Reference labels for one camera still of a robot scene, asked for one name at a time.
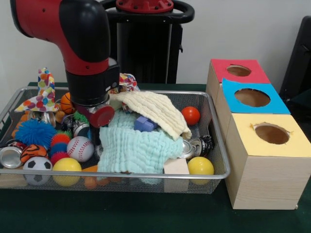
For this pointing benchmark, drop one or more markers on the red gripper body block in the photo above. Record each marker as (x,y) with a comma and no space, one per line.
(101,116)

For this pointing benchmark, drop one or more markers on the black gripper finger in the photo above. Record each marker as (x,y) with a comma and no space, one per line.
(95,137)

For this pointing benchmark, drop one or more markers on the colourful polka-dot cloth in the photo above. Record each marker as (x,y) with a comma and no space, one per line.
(127,82)
(43,94)

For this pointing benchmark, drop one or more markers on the mint green muslin cloth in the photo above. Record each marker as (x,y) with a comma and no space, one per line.
(138,149)

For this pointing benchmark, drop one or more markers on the pale yellow muslin cloth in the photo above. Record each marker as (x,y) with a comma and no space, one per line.
(160,111)

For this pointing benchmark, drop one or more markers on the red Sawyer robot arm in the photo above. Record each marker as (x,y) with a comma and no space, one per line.
(82,39)

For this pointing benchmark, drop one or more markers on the clear mesh bin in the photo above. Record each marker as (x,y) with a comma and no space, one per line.
(219,145)

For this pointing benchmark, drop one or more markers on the wooden box with three holes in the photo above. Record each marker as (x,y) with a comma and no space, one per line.
(265,170)

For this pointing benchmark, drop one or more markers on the white baseball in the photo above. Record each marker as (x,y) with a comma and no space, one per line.
(80,148)

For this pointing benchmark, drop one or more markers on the plain yellow ball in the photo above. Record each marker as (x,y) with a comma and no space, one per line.
(66,171)

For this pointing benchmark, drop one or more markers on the blue spiky rubber ball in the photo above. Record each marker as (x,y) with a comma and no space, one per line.
(35,133)

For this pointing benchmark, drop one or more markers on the black and white soccer ball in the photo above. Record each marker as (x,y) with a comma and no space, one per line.
(37,170)

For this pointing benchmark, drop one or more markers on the red ball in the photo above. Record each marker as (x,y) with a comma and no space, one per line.
(190,115)

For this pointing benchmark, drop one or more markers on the yellow smiley ball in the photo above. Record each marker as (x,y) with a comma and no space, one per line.
(200,166)

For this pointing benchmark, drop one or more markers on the black chair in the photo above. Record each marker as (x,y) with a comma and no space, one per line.
(299,58)

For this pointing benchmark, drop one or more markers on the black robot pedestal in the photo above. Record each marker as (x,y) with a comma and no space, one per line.
(146,48)

